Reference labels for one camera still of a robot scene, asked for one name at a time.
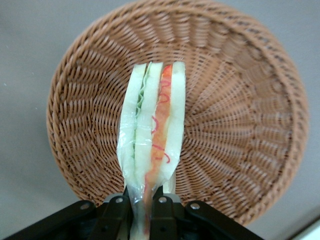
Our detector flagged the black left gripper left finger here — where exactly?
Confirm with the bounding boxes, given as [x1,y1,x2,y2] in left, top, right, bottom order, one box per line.
[3,192,133,240]

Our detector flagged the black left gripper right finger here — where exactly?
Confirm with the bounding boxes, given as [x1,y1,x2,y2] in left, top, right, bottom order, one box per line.
[149,192,266,240]

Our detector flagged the plastic triangle sandwich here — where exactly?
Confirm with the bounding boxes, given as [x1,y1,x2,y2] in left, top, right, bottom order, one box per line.
[116,61,187,240]

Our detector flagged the brown round wicker basket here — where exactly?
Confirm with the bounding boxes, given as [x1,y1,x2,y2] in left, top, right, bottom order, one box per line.
[45,0,310,227]

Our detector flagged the cream plastic serving tray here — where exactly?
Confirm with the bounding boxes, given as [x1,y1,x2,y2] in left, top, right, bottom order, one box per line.
[291,219,320,240]

